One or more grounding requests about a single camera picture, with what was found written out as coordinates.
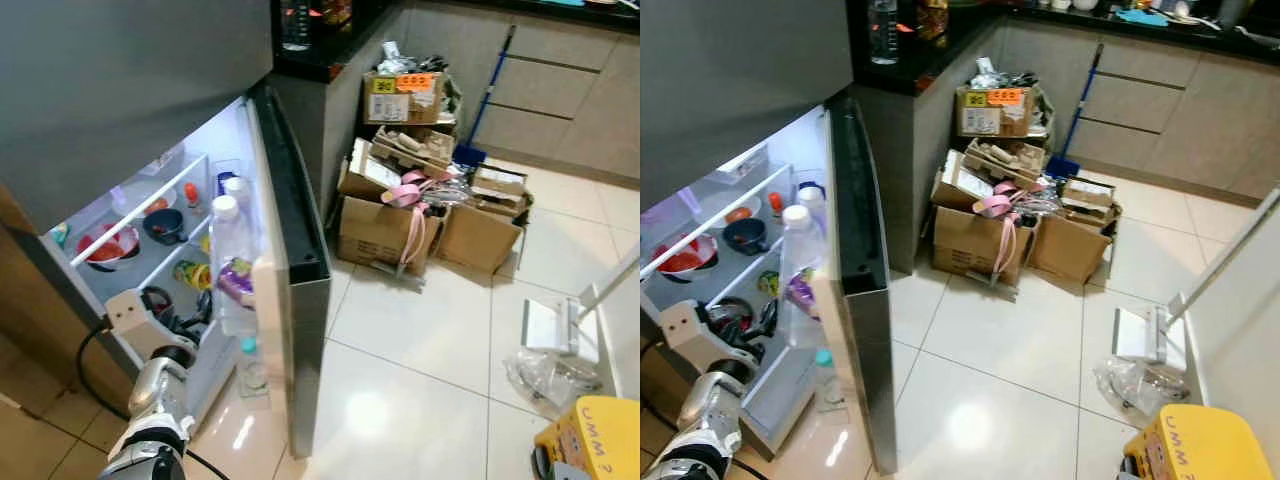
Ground white-rimmed glass fridge shelf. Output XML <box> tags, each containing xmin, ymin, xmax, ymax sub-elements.
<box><xmin>645</xmin><ymin>165</ymin><xmax>796</xmax><ymax>279</ymax></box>
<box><xmin>70</xmin><ymin>155</ymin><xmax>211</xmax><ymax>266</ymax></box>
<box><xmin>105</xmin><ymin>240</ymin><xmax>216</xmax><ymax>301</ymax></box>
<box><xmin>690</xmin><ymin>250</ymin><xmax>791</xmax><ymax>313</ymax></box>

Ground grey fridge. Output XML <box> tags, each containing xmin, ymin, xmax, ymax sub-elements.
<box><xmin>0</xmin><ymin>0</ymin><xmax>276</xmax><ymax>431</ymax></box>
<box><xmin>640</xmin><ymin>0</ymin><xmax>856</xmax><ymax>461</ymax></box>

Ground purple snack bag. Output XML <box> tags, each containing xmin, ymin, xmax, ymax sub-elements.
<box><xmin>215</xmin><ymin>258</ymin><xmax>256</xmax><ymax>309</ymax></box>
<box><xmin>785</xmin><ymin>272</ymin><xmax>823</xmax><ymax>321</ymax></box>

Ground small bottle teal cap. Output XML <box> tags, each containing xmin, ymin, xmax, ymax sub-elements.
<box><xmin>238</xmin><ymin>337</ymin><xmax>269</xmax><ymax>396</ymax></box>
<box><xmin>812</xmin><ymin>347</ymin><xmax>846</xmax><ymax>411</ymax></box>

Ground dark blue cup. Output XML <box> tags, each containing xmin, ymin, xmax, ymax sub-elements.
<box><xmin>142</xmin><ymin>207</ymin><xmax>189</xmax><ymax>246</ymax></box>
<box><xmin>722</xmin><ymin>217</ymin><xmax>771</xmax><ymax>256</ymax></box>

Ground red and white bowl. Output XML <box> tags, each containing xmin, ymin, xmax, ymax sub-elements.
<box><xmin>655</xmin><ymin>235</ymin><xmax>719</xmax><ymax>283</ymax></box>
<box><xmin>78</xmin><ymin>225</ymin><xmax>141</xmax><ymax>269</ymax></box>

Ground yellow crate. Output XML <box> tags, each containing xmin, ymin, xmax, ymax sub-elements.
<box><xmin>533</xmin><ymin>395</ymin><xmax>641</xmax><ymax>480</ymax></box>
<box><xmin>1120</xmin><ymin>403</ymin><xmax>1276</xmax><ymax>480</ymax></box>

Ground large brown cardboard box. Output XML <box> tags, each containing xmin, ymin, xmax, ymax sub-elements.
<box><xmin>930</xmin><ymin>175</ymin><xmax>1036</xmax><ymax>286</ymax></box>
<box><xmin>337</xmin><ymin>165</ymin><xmax>441</xmax><ymax>276</ymax></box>

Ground white flat mop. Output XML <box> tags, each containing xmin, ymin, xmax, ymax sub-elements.
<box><xmin>520</xmin><ymin>250</ymin><xmax>641</xmax><ymax>366</ymax></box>
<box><xmin>1112</xmin><ymin>185</ymin><xmax>1280</xmax><ymax>366</ymax></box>

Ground clear plastic bag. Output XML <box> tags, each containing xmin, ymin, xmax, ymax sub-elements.
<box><xmin>503</xmin><ymin>345</ymin><xmax>601</xmax><ymax>416</ymax></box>
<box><xmin>1093</xmin><ymin>355</ymin><xmax>1191</xmax><ymax>426</ymax></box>

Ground flat open cardboard box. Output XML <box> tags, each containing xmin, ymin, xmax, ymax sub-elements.
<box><xmin>962</xmin><ymin>138</ymin><xmax>1051</xmax><ymax>186</ymax></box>
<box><xmin>370</xmin><ymin>125</ymin><xmax>456</xmax><ymax>176</ymax></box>

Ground plain brown cardboard box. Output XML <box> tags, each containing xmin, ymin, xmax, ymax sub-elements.
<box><xmin>1030</xmin><ymin>205</ymin><xmax>1121</xmax><ymax>286</ymax></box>
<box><xmin>435</xmin><ymin>195</ymin><xmax>531</xmax><ymax>276</ymax></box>

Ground cardboard box orange label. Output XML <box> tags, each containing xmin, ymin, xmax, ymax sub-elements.
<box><xmin>955</xmin><ymin>85</ymin><xmax>1041</xmax><ymax>139</ymax></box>
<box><xmin>362</xmin><ymin>68</ymin><xmax>451</xmax><ymax>126</ymax></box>

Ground small cardboard box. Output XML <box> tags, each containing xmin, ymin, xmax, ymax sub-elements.
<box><xmin>470</xmin><ymin>165</ymin><xmax>529</xmax><ymax>206</ymax></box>
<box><xmin>1060</xmin><ymin>175</ymin><xmax>1119</xmax><ymax>216</ymax></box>

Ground tall clear water bottle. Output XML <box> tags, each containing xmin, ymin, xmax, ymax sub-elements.
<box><xmin>868</xmin><ymin>0</ymin><xmax>899</xmax><ymax>66</ymax></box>
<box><xmin>280</xmin><ymin>0</ymin><xmax>313</xmax><ymax>51</ymax></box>

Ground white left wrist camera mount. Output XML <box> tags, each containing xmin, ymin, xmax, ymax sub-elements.
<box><xmin>660</xmin><ymin>300</ymin><xmax>723</xmax><ymax>356</ymax></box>
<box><xmin>105</xmin><ymin>290</ymin><xmax>166</xmax><ymax>346</ymax></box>

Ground pink strap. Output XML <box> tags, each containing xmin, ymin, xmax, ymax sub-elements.
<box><xmin>380</xmin><ymin>170</ymin><xmax>451</xmax><ymax>266</ymax></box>
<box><xmin>972</xmin><ymin>180</ymin><xmax>1041</xmax><ymax>276</ymax></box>

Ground blue-handled broom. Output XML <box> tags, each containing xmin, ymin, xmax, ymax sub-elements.
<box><xmin>1045</xmin><ymin>42</ymin><xmax>1106</xmax><ymax>181</ymax></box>
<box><xmin>452</xmin><ymin>25</ymin><xmax>518</xmax><ymax>169</ymax></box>

